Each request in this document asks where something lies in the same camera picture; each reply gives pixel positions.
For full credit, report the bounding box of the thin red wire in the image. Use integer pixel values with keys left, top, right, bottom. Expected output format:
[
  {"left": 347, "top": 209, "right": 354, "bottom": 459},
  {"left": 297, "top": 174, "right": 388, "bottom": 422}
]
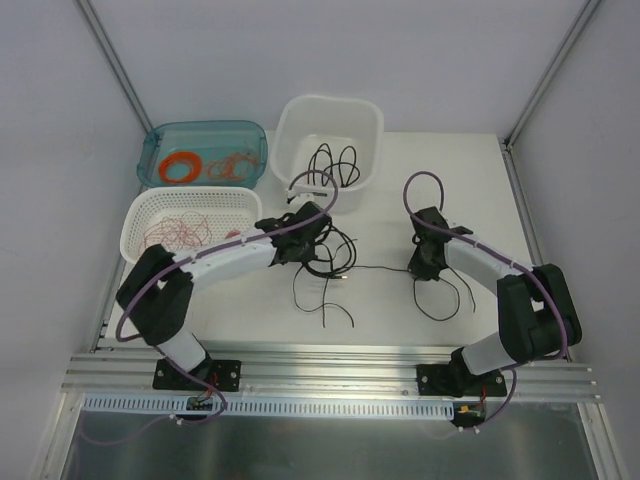
[
  {"left": 142, "top": 212, "right": 211, "bottom": 251},
  {"left": 202, "top": 147, "right": 266, "bottom": 184}
]

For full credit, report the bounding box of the white perforated plastic basket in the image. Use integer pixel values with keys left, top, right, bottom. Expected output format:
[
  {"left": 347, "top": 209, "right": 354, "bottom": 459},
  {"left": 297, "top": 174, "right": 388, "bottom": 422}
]
[{"left": 119, "top": 187, "right": 262, "bottom": 264}]

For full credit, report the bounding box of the left aluminium frame post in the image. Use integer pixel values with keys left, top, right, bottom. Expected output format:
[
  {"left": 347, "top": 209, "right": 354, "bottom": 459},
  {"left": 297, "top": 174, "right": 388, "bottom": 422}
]
[{"left": 74, "top": 0, "right": 154, "bottom": 134}]

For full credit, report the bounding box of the aluminium mounting rail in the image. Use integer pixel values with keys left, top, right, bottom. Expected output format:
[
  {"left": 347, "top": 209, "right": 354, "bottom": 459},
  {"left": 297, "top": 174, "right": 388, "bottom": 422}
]
[{"left": 62, "top": 340, "right": 603, "bottom": 403}]

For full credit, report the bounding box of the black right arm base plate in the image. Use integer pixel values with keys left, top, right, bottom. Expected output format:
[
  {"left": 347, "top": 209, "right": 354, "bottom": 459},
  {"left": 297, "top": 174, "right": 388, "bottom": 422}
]
[{"left": 416, "top": 364, "right": 507, "bottom": 398}]

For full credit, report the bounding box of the aluminium frame post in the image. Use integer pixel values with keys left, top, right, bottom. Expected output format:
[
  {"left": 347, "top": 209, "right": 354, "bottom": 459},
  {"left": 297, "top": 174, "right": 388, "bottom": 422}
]
[
  {"left": 74, "top": 0, "right": 154, "bottom": 134},
  {"left": 503, "top": 0, "right": 603, "bottom": 152}
]

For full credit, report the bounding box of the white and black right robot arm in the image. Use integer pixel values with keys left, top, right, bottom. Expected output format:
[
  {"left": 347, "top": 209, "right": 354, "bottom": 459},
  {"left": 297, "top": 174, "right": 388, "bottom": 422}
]
[{"left": 408, "top": 207, "right": 583, "bottom": 398}]

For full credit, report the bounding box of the orange cable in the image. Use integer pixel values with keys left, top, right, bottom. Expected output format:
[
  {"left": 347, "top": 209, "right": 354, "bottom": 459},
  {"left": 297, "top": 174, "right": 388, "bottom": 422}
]
[
  {"left": 158, "top": 151, "right": 204, "bottom": 185},
  {"left": 207, "top": 144, "right": 264, "bottom": 180}
]

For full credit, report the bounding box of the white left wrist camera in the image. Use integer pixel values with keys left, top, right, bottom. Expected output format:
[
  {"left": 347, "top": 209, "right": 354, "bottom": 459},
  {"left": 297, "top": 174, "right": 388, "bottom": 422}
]
[{"left": 286, "top": 187, "right": 327, "bottom": 204}]

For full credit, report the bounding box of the white deep plastic tub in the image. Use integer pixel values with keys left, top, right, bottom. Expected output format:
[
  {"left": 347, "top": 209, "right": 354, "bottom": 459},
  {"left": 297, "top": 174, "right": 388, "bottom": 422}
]
[{"left": 269, "top": 95, "right": 384, "bottom": 214}]

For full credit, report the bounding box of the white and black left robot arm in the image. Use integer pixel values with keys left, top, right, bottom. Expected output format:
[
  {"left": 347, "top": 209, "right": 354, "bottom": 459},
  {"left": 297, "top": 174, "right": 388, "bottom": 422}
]
[{"left": 116, "top": 201, "right": 331, "bottom": 391}]

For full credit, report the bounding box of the white slotted cable duct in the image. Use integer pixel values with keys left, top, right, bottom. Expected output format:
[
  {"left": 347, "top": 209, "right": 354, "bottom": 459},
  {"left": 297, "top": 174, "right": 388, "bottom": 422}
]
[{"left": 83, "top": 394, "right": 454, "bottom": 421}]

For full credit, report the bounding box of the black ribbon cable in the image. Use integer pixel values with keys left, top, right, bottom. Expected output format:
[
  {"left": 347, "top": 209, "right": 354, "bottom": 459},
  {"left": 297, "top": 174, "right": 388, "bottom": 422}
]
[{"left": 292, "top": 259, "right": 479, "bottom": 330}]

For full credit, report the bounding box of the black cable in tub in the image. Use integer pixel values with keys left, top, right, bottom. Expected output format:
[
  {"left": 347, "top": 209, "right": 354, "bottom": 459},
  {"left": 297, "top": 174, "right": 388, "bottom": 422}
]
[{"left": 307, "top": 142, "right": 362, "bottom": 190}]

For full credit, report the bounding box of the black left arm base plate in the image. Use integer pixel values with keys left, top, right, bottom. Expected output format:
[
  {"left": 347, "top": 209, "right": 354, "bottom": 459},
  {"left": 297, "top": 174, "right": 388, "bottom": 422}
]
[{"left": 152, "top": 358, "right": 242, "bottom": 392}]

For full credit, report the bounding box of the coiled orange cable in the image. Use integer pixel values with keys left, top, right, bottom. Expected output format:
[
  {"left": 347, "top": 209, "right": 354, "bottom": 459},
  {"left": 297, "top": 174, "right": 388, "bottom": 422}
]
[{"left": 158, "top": 151, "right": 204, "bottom": 185}]

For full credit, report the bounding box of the teal transparent plastic bin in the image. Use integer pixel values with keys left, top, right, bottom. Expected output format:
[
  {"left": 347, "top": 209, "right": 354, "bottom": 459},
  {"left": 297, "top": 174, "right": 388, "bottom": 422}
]
[{"left": 136, "top": 120, "right": 268, "bottom": 189}]

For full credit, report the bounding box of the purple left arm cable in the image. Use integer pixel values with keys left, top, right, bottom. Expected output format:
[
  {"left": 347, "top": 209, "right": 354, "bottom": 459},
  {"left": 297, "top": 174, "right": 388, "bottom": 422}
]
[{"left": 115, "top": 171, "right": 340, "bottom": 426}]

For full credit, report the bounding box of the right aluminium frame post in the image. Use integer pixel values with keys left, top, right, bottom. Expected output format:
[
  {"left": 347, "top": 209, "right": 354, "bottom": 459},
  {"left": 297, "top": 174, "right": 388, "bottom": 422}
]
[{"left": 503, "top": 0, "right": 603, "bottom": 152}]

